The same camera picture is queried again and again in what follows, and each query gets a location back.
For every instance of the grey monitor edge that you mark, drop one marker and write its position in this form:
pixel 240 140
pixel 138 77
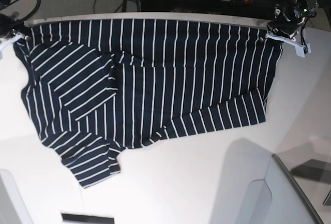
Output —
pixel 299 192

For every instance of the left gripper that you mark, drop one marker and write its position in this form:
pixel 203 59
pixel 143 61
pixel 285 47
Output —
pixel 284 25

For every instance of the navy white striped t-shirt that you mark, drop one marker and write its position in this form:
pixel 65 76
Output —
pixel 98 87

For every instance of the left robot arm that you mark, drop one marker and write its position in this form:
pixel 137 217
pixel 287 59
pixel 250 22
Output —
pixel 303 8

